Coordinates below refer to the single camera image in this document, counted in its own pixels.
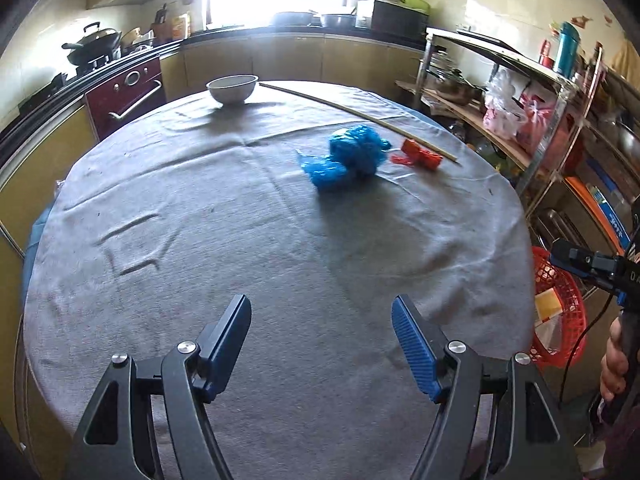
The teal thermos bottle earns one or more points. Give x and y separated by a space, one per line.
567 50

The grey tablecloth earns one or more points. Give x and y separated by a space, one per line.
250 240

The green lid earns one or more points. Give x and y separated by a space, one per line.
405 1

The red plastic basket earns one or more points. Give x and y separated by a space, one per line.
570 305

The yellow box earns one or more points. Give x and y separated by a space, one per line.
547 306

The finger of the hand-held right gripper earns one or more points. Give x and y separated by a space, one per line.
570 260

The metal pot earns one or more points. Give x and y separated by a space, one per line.
457 92

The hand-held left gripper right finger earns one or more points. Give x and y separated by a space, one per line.
415 345

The black wok with lid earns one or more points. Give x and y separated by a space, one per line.
95 40

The white bowl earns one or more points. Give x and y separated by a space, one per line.
232 89

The crumpled blue plastic bag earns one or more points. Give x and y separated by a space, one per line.
357 147
325 172

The red plastic bag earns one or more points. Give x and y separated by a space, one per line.
537 120

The orange plastic wrapper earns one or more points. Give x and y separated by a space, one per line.
420 156

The metal basin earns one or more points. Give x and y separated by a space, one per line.
292 19
337 21

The knife block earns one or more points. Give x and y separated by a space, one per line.
161 27

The dark red oven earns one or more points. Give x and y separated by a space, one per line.
125 97

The metal storage rack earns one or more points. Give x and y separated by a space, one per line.
540 160

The black microwave oven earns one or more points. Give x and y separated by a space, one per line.
395 20

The thin bamboo stick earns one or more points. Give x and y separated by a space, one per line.
350 112

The person's right hand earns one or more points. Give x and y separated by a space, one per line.
612 367

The pink plastic bag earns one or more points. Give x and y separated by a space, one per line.
502 110

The yellow packet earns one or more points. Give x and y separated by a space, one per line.
181 27

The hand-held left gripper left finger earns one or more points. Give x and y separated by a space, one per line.
227 342

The red bottle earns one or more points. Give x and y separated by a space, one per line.
546 55

